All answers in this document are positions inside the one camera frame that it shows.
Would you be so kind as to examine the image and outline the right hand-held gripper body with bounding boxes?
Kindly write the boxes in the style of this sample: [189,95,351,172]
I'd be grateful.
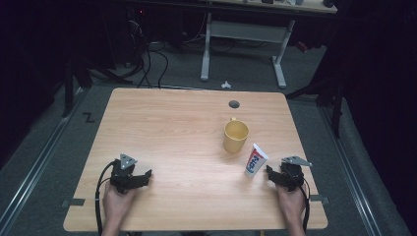
[278,155,314,193]

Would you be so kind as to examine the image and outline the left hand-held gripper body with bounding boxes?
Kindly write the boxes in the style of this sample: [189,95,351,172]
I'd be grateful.
[109,152,139,195]

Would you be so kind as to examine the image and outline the white toothpaste tube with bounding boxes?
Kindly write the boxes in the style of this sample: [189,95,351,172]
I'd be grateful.
[244,143,269,179]

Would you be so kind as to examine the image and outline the yellow cup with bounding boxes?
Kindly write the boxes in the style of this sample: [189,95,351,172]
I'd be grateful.
[222,117,251,154]

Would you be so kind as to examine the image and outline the person's right hand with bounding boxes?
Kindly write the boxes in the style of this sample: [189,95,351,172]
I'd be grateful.
[275,183,309,222]

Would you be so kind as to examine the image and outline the grey tape strip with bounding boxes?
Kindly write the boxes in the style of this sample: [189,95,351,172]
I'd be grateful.
[309,194,330,207]
[61,198,87,208]

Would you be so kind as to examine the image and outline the black stand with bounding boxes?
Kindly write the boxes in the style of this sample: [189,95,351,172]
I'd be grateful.
[284,73,346,140]
[61,53,94,118]

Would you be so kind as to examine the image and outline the red object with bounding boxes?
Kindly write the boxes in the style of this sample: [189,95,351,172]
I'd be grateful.
[295,40,310,54]

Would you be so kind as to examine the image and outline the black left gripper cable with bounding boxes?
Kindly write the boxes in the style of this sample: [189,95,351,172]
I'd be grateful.
[94,159,118,236]

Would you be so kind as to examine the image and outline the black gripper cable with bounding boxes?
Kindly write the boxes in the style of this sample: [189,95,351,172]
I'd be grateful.
[94,159,118,236]
[296,175,312,234]

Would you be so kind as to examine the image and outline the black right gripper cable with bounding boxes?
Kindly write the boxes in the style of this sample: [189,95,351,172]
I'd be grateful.
[296,175,312,234]

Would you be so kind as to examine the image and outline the metal floor rail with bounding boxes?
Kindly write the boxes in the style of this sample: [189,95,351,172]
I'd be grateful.
[318,103,384,236]
[0,88,87,236]

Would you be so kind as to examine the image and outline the black floor cables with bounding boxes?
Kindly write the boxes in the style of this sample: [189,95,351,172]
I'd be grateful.
[126,19,170,89]

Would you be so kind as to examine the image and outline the white desk frame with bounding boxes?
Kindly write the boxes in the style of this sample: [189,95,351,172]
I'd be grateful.
[199,0,338,89]

